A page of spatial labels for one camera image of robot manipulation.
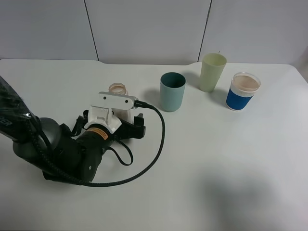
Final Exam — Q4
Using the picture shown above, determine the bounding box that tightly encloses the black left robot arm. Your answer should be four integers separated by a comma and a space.
0, 78, 145, 183

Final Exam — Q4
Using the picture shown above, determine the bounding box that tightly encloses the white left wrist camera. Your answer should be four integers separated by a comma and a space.
85, 92, 137, 133

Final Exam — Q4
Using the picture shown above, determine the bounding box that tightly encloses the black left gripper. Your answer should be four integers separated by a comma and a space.
71, 110, 145, 141

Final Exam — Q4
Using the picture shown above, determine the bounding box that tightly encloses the translucent plastic drink bottle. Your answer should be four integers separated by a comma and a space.
108, 83, 132, 124

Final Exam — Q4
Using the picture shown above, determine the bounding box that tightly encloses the black braided left cable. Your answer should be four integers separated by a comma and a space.
36, 100, 166, 188

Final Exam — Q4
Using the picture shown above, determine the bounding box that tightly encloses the pale green plastic cup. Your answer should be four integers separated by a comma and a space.
200, 53, 227, 92

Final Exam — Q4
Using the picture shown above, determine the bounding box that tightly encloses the teal plastic cup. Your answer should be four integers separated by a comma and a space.
160, 72, 186, 112

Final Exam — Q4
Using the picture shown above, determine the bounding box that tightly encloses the blue sleeved clear cup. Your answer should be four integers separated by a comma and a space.
226, 72, 261, 111

